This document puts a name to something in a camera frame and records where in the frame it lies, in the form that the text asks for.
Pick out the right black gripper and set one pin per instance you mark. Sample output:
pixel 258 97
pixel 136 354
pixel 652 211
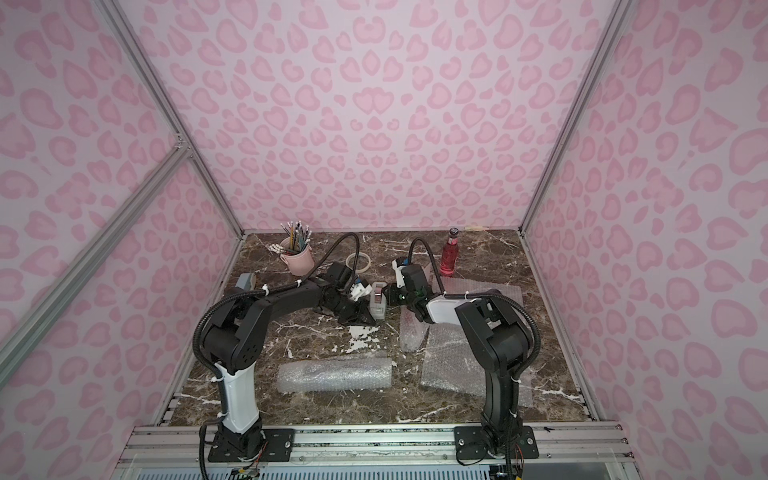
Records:
pixel 398 288

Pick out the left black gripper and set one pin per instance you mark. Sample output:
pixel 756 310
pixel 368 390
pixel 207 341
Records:
pixel 352 303

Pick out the bubble wrap sheet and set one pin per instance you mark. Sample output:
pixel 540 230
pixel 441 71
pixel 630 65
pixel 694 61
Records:
pixel 412 331
pixel 332 375
pixel 449 364

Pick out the white tape dispenser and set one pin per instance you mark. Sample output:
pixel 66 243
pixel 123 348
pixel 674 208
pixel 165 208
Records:
pixel 378 301

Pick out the red bottle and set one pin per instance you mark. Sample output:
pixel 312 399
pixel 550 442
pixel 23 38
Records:
pixel 450 253

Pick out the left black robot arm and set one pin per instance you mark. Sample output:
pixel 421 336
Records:
pixel 230 336

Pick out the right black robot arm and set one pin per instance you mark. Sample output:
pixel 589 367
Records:
pixel 505 341

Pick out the pink pencil cup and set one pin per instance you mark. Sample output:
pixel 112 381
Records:
pixel 298 264

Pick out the tape roll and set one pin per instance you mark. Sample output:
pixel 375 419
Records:
pixel 360 263

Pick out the grey stapler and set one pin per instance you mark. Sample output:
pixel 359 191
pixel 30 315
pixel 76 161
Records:
pixel 246 282

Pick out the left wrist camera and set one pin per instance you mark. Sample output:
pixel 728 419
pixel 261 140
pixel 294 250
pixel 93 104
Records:
pixel 360 290

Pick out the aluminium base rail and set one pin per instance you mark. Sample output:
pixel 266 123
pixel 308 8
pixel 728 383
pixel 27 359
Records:
pixel 570 450

